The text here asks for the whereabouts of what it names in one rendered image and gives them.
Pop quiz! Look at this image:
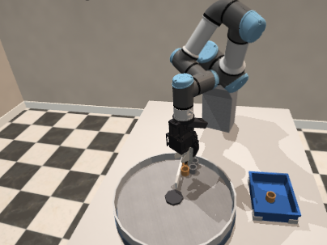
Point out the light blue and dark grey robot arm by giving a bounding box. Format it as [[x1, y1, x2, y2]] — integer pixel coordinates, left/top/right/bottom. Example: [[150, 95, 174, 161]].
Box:
[[170, 0, 266, 121]]

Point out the grey round turntable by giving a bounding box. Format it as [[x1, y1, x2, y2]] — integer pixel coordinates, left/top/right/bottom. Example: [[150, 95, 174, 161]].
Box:
[[113, 152, 236, 245]]

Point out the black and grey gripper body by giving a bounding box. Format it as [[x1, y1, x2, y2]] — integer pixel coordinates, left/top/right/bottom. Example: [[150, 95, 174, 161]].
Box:
[[166, 114, 197, 155]]

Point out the grey metal bushing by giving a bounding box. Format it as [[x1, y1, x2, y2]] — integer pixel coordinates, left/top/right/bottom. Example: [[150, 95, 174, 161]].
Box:
[[191, 158, 198, 167], [189, 164, 197, 175]]

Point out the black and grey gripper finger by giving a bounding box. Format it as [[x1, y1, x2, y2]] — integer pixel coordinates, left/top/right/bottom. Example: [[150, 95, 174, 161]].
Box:
[[181, 138, 199, 166], [174, 152, 185, 158]]

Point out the blue open-top crate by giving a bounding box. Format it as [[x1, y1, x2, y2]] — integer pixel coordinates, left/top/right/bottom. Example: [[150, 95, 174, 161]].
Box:
[[248, 171, 301, 224]]

